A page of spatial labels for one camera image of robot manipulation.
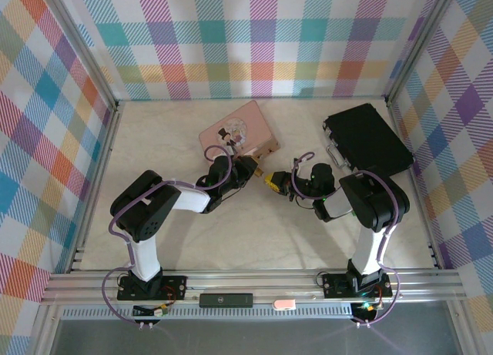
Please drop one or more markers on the brass padlock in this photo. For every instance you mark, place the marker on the brass padlock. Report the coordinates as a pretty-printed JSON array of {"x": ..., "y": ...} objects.
[{"x": 259, "y": 173}]

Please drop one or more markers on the black carrying case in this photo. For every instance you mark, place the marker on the black carrying case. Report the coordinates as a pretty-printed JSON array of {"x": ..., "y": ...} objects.
[{"x": 369, "y": 135}]

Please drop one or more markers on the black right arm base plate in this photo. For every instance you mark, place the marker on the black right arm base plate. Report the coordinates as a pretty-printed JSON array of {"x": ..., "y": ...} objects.
[{"x": 335, "y": 285}]

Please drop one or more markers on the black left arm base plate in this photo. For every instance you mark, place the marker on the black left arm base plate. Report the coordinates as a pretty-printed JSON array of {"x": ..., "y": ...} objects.
[{"x": 173, "y": 287}]

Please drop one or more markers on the small connector board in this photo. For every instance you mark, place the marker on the small connector board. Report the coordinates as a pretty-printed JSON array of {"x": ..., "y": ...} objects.
[
  {"x": 159, "y": 312},
  {"x": 366, "y": 308}
]

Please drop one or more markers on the black rectangular device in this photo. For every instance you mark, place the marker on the black rectangular device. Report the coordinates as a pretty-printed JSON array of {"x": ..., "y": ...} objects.
[{"x": 226, "y": 300}]

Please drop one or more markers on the pink and white small item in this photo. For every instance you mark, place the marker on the pink and white small item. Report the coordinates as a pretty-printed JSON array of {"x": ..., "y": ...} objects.
[{"x": 284, "y": 304}]

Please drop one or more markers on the aluminium frame post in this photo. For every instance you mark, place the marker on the aluminium frame post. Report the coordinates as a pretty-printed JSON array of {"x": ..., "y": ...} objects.
[
  {"x": 85, "y": 51},
  {"x": 421, "y": 43}
]

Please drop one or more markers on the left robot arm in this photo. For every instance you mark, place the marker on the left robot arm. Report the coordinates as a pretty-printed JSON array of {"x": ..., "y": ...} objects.
[{"x": 144, "y": 260}]

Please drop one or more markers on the aluminium side rail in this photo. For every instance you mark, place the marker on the aluminium side rail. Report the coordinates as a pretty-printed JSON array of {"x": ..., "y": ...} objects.
[
  {"x": 96, "y": 185},
  {"x": 423, "y": 216}
]

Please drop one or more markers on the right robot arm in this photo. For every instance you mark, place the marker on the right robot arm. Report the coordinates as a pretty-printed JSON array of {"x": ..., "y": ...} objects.
[{"x": 367, "y": 255}]

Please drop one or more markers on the aluminium mounting rail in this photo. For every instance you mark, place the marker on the aluminium mounting rail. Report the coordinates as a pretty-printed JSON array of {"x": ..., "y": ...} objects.
[{"x": 269, "y": 283}]

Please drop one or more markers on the pink tin box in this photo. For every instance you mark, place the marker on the pink tin box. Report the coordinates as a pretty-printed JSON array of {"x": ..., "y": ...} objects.
[{"x": 246, "y": 124}]

